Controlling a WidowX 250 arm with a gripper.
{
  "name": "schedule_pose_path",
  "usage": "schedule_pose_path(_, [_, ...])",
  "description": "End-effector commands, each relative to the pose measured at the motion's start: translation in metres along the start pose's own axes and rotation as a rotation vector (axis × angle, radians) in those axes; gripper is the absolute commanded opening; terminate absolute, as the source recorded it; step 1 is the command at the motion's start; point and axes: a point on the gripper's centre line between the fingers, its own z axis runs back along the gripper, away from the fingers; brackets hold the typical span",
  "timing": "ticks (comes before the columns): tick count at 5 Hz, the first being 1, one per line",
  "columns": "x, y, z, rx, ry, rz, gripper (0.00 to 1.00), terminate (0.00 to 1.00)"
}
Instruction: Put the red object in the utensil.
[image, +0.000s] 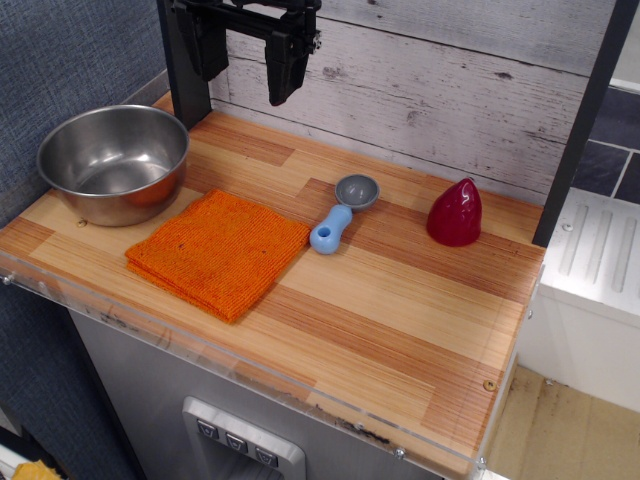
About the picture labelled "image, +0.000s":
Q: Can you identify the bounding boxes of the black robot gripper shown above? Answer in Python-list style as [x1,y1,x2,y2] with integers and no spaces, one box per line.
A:
[171,1,322,106]

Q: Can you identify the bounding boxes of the red strawberry-shaped toy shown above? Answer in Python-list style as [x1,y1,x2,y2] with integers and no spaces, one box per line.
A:
[426,178,483,247]

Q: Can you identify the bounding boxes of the yellow object bottom left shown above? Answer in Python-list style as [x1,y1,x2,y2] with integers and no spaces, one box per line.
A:
[12,461,61,480]

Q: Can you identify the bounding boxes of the stainless steel bowl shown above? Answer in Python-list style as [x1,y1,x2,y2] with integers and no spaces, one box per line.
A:
[36,105,190,227]

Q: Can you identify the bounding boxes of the blue grey toy scoop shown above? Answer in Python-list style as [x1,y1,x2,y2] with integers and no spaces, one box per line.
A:
[309,174,380,255]

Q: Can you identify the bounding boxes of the orange knitted cloth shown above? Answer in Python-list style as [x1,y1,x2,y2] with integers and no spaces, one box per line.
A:
[125,190,310,323]

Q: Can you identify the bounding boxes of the silver toy fridge cabinet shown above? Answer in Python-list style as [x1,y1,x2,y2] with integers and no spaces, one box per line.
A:
[71,313,434,479]

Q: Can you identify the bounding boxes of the clear acrylic edge guard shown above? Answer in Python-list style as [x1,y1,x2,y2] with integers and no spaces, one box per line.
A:
[0,249,489,471]

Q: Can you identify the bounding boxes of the grey dispenser button panel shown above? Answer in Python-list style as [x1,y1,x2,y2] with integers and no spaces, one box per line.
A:
[182,396,307,479]

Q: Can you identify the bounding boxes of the white toy sink unit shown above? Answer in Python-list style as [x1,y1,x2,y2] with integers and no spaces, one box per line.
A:
[516,189,639,411]

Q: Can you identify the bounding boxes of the black left vertical post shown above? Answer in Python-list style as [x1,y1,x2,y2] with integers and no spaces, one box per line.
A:
[156,0,211,130]

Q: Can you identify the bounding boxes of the black vertical post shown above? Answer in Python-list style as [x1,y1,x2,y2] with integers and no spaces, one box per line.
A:
[532,0,639,247]
[156,0,211,130]

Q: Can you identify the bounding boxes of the black right vertical post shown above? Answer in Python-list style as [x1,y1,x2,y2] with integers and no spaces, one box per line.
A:
[532,0,639,247]

